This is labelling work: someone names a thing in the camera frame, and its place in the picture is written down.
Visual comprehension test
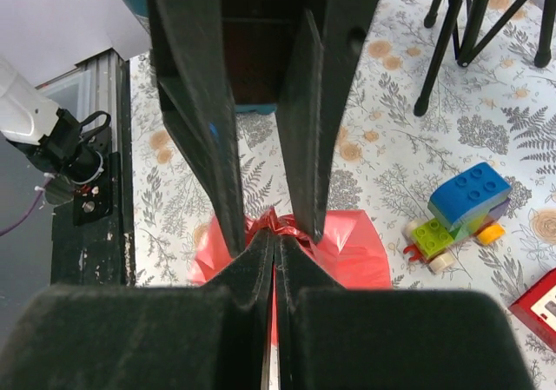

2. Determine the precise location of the red window toy brick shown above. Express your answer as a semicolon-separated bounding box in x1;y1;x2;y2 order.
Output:
509;268;556;351

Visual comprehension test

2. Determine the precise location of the black music stand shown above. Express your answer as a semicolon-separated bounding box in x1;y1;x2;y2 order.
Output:
412;0;556;117

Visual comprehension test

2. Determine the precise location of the red plastic trash bag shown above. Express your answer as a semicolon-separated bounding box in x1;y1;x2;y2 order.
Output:
187;207;392;352

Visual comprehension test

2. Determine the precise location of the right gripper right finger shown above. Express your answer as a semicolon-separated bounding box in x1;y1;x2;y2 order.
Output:
275;237;533;389

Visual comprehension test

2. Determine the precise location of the aluminium frame rail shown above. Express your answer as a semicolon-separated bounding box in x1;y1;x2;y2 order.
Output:
38;50;131;153

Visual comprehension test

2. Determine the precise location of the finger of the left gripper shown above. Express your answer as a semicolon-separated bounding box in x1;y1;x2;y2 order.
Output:
147;0;245;255
275;0;380;241

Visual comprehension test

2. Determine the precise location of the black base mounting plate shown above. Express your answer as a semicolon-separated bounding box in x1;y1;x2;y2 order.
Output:
50;126;136;286

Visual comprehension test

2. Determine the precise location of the teal plastic trash bin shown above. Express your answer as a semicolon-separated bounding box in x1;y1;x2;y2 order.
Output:
123;0;276;116

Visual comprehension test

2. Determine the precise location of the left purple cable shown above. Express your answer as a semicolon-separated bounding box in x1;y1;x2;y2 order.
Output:
0;176;56;238

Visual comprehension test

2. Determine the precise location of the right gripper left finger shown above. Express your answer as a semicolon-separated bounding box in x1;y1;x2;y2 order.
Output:
1;230;275;389

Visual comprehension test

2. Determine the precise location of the colourful toy brick car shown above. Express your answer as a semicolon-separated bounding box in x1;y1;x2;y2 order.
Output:
403;162;512;274

